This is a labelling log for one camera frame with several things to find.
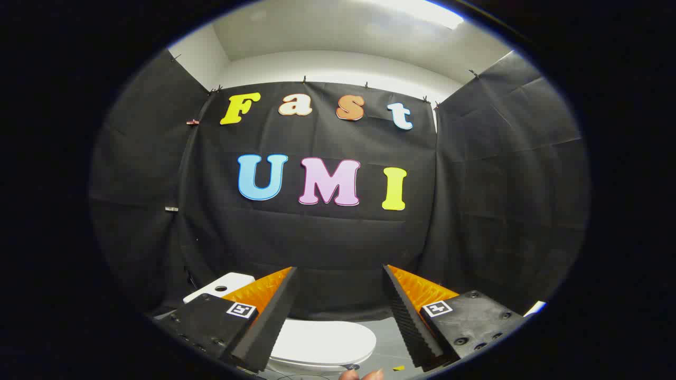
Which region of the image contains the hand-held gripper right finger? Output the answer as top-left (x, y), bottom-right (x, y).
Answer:
top-left (382, 264), bottom-right (529, 370)

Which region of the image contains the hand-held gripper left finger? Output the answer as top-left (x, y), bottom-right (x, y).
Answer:
top-left (158, 267), bottom-right (299, 373)

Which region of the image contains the black backdrop cloth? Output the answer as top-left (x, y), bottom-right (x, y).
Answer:
top-left (90, 50), bottom-right (589, 322)

